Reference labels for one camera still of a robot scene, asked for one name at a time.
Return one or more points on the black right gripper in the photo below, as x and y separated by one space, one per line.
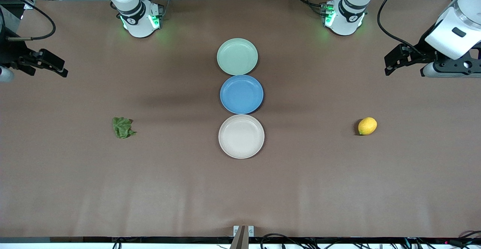
11 53

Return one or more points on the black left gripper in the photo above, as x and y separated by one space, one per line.
426 50

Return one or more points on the yellow lemon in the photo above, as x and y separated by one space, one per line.
367 126

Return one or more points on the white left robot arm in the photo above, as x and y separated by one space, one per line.
344 20

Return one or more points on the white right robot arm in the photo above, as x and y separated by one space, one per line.
137 17

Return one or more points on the green lettuce leaf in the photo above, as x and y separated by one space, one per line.
122 128

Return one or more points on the pale green plate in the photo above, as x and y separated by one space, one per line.
237 56

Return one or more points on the blue plate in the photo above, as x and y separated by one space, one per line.
241 94

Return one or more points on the white plate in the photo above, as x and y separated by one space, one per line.
241 136

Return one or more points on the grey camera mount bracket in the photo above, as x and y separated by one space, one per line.
240 237

